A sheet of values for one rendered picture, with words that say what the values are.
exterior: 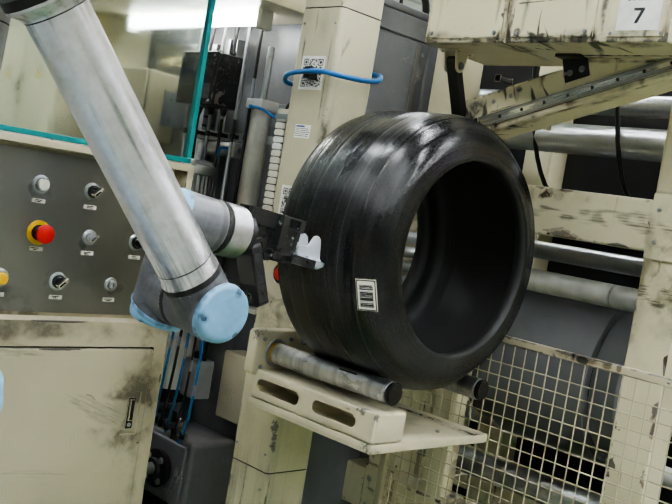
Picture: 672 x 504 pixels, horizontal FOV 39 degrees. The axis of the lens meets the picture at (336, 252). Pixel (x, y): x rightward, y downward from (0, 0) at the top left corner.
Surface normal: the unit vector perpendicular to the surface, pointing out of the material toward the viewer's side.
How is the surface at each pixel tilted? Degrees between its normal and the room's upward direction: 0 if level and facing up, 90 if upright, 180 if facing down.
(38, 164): 90
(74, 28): 96
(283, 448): 90
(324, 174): 65
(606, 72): 90
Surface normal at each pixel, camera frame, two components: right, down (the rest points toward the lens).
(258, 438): -0.70, -0.07
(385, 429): 0.69, 0.15
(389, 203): 0.02, -0.19
